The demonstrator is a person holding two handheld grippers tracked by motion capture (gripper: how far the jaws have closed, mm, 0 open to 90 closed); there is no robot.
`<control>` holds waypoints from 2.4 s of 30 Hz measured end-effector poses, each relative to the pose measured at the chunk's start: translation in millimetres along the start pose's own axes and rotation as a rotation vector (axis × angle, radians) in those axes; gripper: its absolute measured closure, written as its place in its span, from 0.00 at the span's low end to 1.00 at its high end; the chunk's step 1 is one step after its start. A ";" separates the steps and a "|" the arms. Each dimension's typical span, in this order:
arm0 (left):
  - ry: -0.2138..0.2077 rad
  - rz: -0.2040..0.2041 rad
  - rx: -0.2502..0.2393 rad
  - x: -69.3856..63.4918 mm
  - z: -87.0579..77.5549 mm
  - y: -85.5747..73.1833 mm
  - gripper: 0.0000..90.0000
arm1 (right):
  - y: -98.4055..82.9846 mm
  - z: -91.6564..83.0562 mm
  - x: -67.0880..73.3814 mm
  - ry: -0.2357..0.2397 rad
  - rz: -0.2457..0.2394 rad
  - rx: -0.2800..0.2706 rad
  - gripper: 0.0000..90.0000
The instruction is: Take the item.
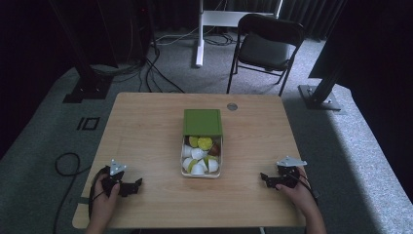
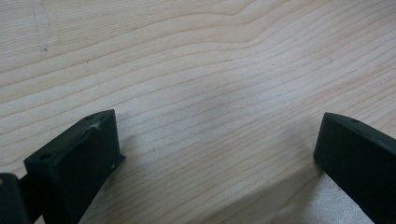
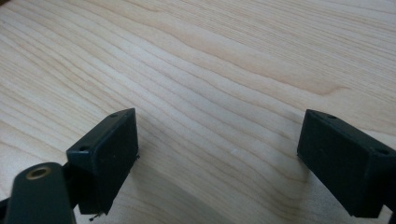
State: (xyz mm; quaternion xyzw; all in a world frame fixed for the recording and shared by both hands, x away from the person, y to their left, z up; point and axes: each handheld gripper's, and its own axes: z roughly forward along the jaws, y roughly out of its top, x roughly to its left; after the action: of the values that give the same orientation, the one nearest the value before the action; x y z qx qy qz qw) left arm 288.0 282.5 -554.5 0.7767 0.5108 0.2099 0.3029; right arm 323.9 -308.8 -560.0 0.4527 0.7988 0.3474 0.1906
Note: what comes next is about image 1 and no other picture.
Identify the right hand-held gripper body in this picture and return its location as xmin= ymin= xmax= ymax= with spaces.
xmin=268 ymin=155 xmax=308 ymax=190

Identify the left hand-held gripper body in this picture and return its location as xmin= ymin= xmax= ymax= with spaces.
xmin=100 ymin=158 xmax=131 ymax=198

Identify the person's right hand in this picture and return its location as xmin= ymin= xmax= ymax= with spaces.
xmin=275 ymin=166 xmax=314 ymax=213

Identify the person's left hand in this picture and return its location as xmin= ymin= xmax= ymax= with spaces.
xmin=93 ymin=173 xmax=122 ymax=213

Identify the white storage box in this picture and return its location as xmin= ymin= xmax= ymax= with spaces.
xmin=179 ymin=134 xmax=224 ymax=179

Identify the pile of coffee capsules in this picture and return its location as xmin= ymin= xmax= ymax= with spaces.
xmin=182 ymin=136 xmax=222 ymax=176

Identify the green box lid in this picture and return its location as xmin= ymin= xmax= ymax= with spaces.
xmin=182 ymin=108 xmax=224 ymax=137

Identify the black metal stand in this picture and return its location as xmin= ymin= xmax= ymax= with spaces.
xmin=297 ymin=55 xmax=346 ymax=112
xmin=48 ymin=0 xmax=115 ymax=104

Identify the black folding chair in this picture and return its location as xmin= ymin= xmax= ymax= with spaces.
xmin=226 ymin=13 xmax=307 ymax=98

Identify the dark curtain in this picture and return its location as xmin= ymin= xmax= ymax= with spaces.
xmin=227 ymin=0 xmax=349 ymax=42

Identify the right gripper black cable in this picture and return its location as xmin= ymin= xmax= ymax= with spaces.
xmin=286 ymin=170 xmax=321 ymax=200

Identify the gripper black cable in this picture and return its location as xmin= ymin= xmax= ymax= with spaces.
xmin=87 ymin=166 xmax=111 ymax=222
xmin=286 ymin=170 xmax=321 ymax=200

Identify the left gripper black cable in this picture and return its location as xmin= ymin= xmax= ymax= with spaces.
xmin=87 ymin=166 xmax=111 ymax=222

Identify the black floor cable loop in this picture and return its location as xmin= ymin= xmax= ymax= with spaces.
xmin=53 ymin=152 xmax=93 ymax=234

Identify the bundle of floor cables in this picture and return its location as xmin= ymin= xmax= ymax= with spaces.
xmin=91 ymin=28 xmax=238 ymax=95

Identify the white desk frame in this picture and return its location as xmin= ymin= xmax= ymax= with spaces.
xmin=194 ymin=0 xmax=284 ymax=68

